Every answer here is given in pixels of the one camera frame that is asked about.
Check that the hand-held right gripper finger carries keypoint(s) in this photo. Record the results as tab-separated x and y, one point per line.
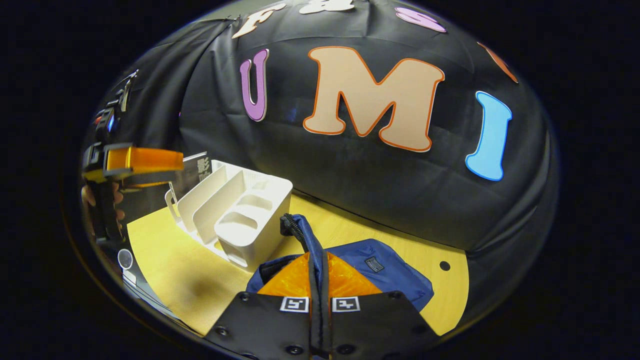
313	320
325	320

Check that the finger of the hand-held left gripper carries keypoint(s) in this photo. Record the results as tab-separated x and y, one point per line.
150	160
150	179

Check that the black backdrop cloth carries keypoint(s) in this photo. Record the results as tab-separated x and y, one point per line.
375	190

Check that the blue schoolbag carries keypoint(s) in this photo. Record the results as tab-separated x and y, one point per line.
395	275

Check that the white plastic bookshelf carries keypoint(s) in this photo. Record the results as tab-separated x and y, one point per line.
250	225

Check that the dark cover book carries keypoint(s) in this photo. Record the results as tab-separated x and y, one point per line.
195	172

